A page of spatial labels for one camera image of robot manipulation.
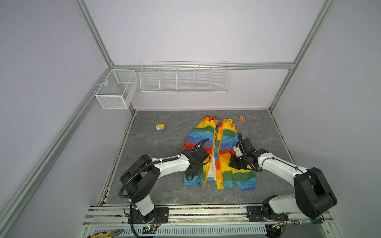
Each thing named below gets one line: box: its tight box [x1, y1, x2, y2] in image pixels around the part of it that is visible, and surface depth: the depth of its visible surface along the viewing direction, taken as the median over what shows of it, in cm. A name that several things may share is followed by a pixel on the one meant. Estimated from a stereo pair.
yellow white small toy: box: [155, 123, 166, 131], surface depth 108 cm
